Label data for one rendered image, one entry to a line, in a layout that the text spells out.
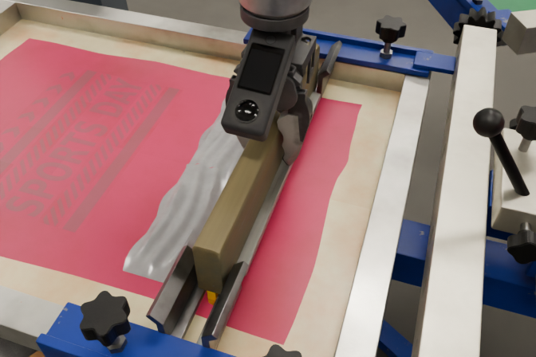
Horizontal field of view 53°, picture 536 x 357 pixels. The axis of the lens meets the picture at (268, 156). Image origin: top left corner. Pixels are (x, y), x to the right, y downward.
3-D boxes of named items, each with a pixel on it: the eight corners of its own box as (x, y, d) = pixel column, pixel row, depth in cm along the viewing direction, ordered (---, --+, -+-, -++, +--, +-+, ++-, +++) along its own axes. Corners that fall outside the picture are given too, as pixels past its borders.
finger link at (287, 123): (320, 141, 71) (311, 83, 65) (308, 172, 66) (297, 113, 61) (297, 139, 72) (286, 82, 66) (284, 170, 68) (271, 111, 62)
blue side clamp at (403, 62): (243, 69, 92) (242, 33, 87) (254, 53, 96) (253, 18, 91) (421, 103, 86) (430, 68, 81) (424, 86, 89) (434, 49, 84)
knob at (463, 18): (446, 60, 87) (457, 20, 82) (448, 42, 91) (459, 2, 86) (493, 69, 86) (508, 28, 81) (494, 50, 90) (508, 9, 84)
